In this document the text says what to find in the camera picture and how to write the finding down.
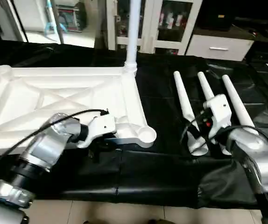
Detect white plastic table leg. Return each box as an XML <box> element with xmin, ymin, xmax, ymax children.
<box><xmin>221</xmin><ymin>74</ymin><xmax>261</xmax><ymax>136</ymax></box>
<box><xmin>197</xmin><ymin>71</ymin><xmax>233</xmax><ymax>156</ymax></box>
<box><xmin>173</xmin><ymin>70</ymin><xmax>209</xmax><ymax>157</ymax></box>
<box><xmin>124</xmin><ymin>0</ymin><xmax>142</xmax><ymax>76</ymax></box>

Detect white drawer unit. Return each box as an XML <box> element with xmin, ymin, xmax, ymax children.
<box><xmin>185</xmin><ymin>35</ymin><xmax>255</xmax><ymax>63</ymax></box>

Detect black vertical pole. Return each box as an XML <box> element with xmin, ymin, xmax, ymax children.
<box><xmin>0</xmin><ymin>0</ymin><xmax>28</xmax><ymax>43</ymax></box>

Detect colourful background box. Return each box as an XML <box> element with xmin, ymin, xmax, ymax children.
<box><xmin>45</xmin><ymin>0</ymin><xmax>87</xmax><ymax>34</ymax></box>

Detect black equipment box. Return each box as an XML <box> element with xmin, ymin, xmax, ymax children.
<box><xmin>197</xmin><ymin>0</ymin><xmax>235</xmax><ymax>31</ymax></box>

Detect white glass door cabinet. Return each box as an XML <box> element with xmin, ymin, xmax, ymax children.
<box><xmin>105</xmin><ymin>0</ymin><xmax>204</xmax><ymax>56</ymax></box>

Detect black work surface mat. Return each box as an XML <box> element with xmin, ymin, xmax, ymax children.
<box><xmin>0</xmin><ymin>40</ymin><xmax>268</xmax><ymax>210</ymax></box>

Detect white plastic table top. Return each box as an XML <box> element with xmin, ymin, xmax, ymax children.
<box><xmin>0</xmin><ymin>65</ymin><xmax>157</xmax><ymax>157</ymax></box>

